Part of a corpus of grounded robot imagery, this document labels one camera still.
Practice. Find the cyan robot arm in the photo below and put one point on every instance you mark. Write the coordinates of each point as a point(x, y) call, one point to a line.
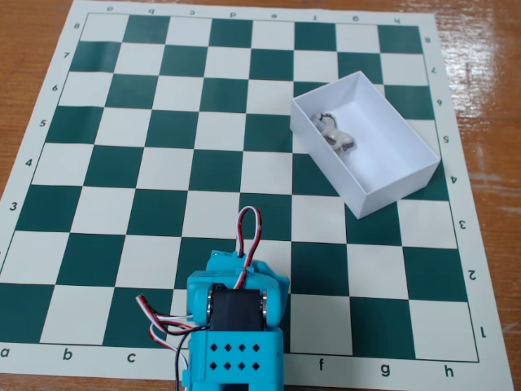
point(234, 350)

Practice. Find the grey toy horse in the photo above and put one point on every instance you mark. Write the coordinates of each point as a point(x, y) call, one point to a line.
point(335, 135)

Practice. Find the green white chessboard mat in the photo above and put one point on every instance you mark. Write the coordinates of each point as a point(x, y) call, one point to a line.
point(228, 171)

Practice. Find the white open cardboard box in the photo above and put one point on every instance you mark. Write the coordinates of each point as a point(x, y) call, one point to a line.
point(382, 155)

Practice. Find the cyan gripper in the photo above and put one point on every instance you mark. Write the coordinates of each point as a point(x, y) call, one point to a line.
point(223, 261)

